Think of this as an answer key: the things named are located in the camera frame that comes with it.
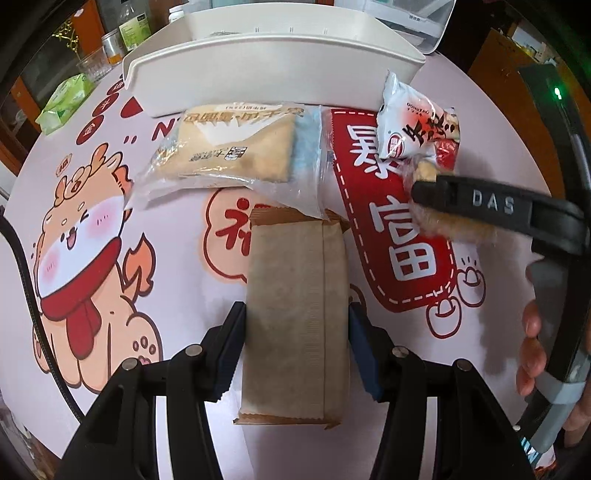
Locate white plastic tray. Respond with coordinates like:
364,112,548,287
122,8,426,119

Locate black cable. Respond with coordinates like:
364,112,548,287
0,216,89,428

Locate large clear bread packet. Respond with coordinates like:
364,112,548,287
133,100,334,220

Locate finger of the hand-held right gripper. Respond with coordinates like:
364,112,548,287
411,174,533,226

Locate green labelled bottle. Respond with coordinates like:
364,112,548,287
117,0,154,52

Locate kraft paper snack packet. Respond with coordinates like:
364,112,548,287
232,207,352,431

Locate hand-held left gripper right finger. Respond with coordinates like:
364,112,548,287
348,305,532,480

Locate small jar with lid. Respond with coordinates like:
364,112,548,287
100,30,126,66

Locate ribbed glass cup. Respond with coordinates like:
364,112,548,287
76,48,114,85

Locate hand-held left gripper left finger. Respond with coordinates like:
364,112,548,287
60,302,247,480

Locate person's right hand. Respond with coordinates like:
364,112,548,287
516,301,554,398

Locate rice crisp clear packet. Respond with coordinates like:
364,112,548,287
401,156,500,244

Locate clear white plastic appliance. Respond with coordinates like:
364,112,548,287
359,0,457,55

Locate green tissue packet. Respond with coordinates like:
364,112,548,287
35,72,96,136

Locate wooden cabinet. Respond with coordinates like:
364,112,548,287
9,0,105,121

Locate pink printed tablecloth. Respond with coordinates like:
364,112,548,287
0,28,571,468

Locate white and red snack packet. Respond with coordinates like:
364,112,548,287
376,69,462,172

